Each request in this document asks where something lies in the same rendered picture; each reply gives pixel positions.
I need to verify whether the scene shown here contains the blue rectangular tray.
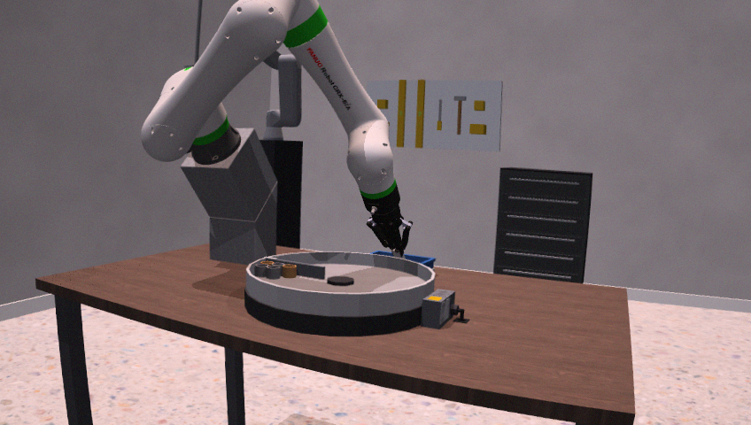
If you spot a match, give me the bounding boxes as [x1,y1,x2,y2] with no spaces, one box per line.
[370,251,436,273]

